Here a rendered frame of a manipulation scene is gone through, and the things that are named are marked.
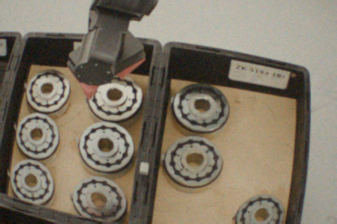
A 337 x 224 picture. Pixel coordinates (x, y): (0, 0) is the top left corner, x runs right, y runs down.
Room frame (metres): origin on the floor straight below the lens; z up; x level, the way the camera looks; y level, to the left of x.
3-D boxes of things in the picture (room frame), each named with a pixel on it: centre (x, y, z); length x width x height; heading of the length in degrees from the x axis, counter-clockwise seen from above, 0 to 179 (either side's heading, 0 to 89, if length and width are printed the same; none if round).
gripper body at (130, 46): (0.70, 0.10, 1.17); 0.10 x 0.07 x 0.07; 134
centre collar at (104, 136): (0.70, 0.10, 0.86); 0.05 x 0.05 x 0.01
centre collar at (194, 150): (0.70, -0.05, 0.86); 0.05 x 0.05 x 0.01
